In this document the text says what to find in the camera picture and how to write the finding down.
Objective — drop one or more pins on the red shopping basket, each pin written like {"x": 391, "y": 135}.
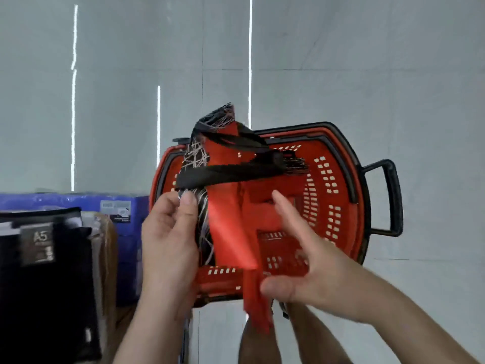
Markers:
{"x": 333, "y": 201}

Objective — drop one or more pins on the person's right leg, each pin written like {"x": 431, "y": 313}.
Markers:
{"x": 314, "y": 337}

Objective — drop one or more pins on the person's left hand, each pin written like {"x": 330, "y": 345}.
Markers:
{"x": 170, "y": 250}

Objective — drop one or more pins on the person's left leg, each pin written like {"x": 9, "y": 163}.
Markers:
{"x": 259, "y": 341}

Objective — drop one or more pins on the person's leg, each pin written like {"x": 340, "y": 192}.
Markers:
{"x": 314, "y": 337}
{"x": 259, "y": 341}

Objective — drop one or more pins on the brown kraft wrapped pack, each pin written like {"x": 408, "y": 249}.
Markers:
{"x": 108, "y": 276}

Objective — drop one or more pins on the person's right hand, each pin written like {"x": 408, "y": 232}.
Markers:
{"x": 326, "y": 273}

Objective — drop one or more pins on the black A5 notebook pack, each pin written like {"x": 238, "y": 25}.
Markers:
{"x": 45, "y": 292}

